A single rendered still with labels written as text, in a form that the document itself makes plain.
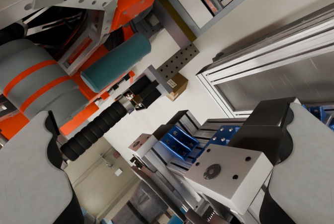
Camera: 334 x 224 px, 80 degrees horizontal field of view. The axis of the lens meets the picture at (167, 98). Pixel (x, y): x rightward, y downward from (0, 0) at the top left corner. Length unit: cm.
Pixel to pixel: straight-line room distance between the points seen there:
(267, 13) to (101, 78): 74
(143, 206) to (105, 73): 49
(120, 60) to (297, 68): 61
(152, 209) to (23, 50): 63
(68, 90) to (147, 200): 49
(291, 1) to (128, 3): 63
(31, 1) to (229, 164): 39
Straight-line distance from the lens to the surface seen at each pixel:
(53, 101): 53
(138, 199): 83
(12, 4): 37
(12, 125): 100
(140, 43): 74
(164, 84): 100
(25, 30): 67
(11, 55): 57
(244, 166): 34
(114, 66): 69
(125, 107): 40
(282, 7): 100
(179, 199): 87
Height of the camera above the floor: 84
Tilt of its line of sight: 22 degrees down
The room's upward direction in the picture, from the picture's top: 134 degrees counter-clockwise
